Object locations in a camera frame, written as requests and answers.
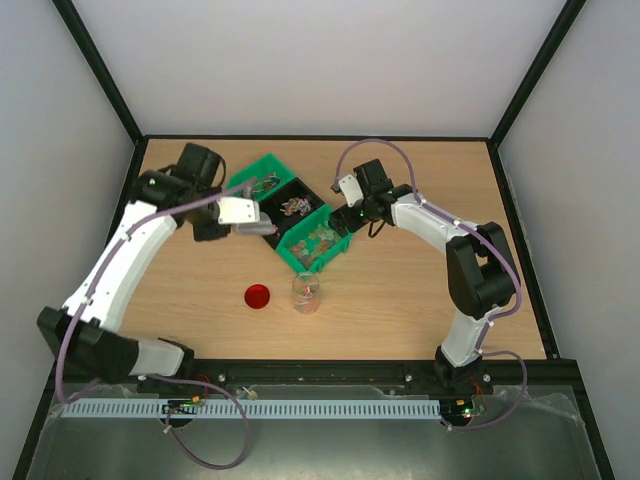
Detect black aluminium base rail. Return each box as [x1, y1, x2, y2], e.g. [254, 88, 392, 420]
[49, 357, 581, 399]

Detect green bin star candies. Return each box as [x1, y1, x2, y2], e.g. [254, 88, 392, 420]
[275, 205, 352, 273]

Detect metal candy scoop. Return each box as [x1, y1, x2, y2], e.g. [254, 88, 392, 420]
[234, 212, 278, 236]

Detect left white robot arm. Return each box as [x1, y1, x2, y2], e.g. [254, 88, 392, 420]
[37, 143, 230, 383]

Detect red jar lid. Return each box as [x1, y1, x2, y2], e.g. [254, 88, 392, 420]
[244, 284, 271, 310]

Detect black bin lollipops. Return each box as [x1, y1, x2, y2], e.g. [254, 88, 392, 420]
[258, 177, 325, 250]

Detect clear glass jar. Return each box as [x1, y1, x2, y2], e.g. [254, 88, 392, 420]
[291, 272, 320, 314]

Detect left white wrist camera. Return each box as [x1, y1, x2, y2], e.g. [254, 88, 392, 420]
[216, 196, 260, 225]

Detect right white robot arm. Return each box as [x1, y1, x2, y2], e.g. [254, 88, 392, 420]
[329, 159, 522, 392]

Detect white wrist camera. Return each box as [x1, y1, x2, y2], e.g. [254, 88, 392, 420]
[216, 196, 260, 225]
[331, 174, 364, 208]

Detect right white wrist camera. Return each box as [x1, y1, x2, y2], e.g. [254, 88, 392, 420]
[331, 174, 364, 208]

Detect green bin wrapped candies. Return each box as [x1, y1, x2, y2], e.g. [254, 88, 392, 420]
[226, 153, 296, 201]

